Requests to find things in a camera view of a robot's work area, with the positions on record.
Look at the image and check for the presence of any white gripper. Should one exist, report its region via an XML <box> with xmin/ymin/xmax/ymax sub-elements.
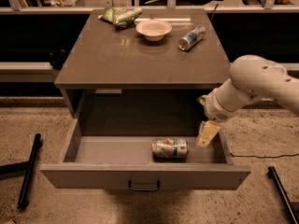
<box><xmin>196</xmin><ymin>89</ymin><xmax>236</xmax><ymax>148</ymax></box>

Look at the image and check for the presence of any green white 7up can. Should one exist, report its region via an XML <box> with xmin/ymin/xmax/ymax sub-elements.
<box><xmin>151</xmin><ymin>138</ymin><xmax>188</xmax><ymax>159</ymax></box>

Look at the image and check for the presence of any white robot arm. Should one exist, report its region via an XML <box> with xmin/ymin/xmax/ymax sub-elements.
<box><xmin>196</xmin><ymin>55</ymin><xmax>299</xmax><ymax>148</ymax></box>

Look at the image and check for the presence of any blue silver soda can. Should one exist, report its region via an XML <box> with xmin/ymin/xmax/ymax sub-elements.
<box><xmin>178</xmin><ymin>25</ymin><xmax>206</xmax><ymax>51</ymax></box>

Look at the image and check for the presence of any grey cabinet counter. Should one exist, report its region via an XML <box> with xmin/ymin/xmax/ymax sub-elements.
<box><xmin>55</xmin><ymin>8</ymin><xmax>230</xmax><ymax>112</ymax></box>

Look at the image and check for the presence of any grey open drawer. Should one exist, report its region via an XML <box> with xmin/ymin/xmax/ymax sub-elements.
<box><xmin>41</xmin><ymin>119</ymin><xmax>250</xmax><ymax>190</ymax></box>

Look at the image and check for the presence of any black stand leg right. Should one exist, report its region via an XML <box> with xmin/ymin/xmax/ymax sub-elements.
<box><xmin>267</xmin><ymin>166</ymin><xmax>299</xmax><ymax>224</ymax></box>

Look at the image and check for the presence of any black stand leg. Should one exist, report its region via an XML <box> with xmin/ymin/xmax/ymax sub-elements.
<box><xmin>267</xmin><ymin>166</ymin><xmax>299</xmax><ymax>224</ymax></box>
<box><xmin>0</xmin><ymin>133</ymin><xmax>43</xmax><ymax>210</ymax></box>

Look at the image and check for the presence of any white paper bowl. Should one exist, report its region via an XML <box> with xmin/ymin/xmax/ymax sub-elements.
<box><xmin>135</xmin><ymin>20</ymin><xmax>172</xmax><ymax>41</ymax></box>

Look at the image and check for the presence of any green chip bag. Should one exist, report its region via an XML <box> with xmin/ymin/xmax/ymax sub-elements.
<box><xmin>99</xmin><ymin>7</ymin><xmax>142</xmax><ymax>28</ymax></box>

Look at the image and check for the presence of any black clamp object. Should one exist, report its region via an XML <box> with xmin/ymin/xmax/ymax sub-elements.
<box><xmin>49</xmin><ymin>49</ymin><xmax>66</xmax><ymax>70</ymax></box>

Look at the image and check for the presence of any black stand leg left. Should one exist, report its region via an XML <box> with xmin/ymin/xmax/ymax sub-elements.
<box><xmin>0</xmin><ymin>133</ymin><xmax>43</xmax><ymax>210</ymax></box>

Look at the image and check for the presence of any black floor cable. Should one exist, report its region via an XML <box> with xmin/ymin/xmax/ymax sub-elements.
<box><xmin>229</xmin><ymin>152</ymin><xmax>299</xmax><ymax>160</ymax></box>

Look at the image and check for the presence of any black drawer handle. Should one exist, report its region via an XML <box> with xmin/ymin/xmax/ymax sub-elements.
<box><xmin>128</xmin><ymin>180</ymin><xmax>160</xmax><ymax>192</ymax></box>

